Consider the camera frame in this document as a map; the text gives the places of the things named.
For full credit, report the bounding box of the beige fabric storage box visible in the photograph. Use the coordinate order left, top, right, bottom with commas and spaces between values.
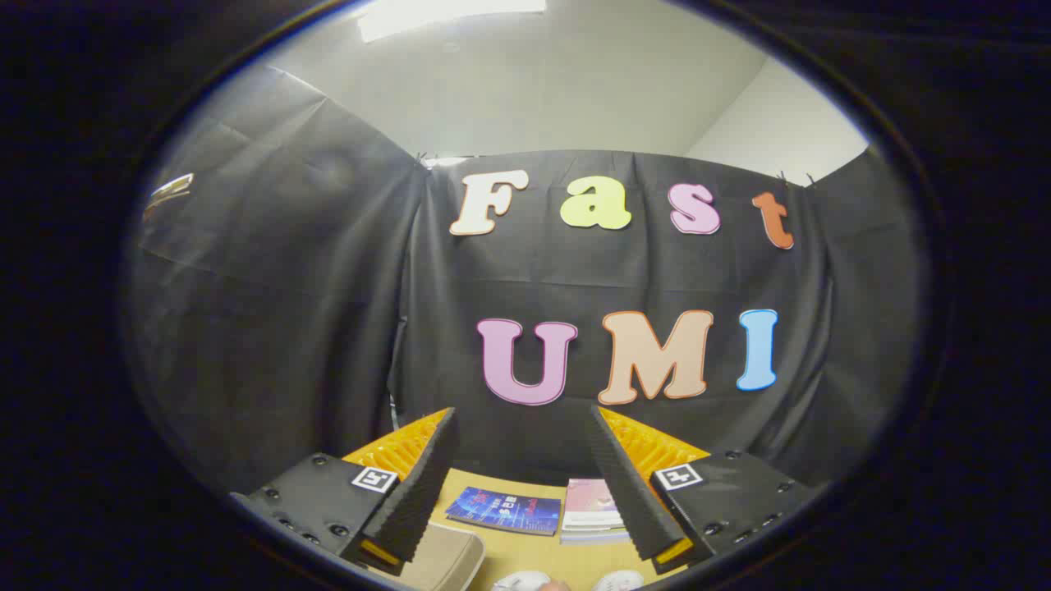
394, 521, 487, 591

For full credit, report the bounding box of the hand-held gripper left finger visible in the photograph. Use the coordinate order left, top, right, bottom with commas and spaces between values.
230, 408, 461, 575

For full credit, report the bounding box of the pink white book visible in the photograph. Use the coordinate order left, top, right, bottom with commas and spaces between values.
562, 479, 626, 531

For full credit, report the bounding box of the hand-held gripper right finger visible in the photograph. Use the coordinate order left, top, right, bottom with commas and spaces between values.
587, 405, 814, 575

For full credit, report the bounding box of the black backdrop cloth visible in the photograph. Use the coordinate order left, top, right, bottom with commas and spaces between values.
123, 66, 933, 497

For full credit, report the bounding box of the pale blue book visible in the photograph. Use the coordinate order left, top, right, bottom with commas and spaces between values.
559, 525, 632, 547

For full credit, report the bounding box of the dark blue book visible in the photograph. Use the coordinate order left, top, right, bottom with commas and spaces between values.
446, 486, 562, 537

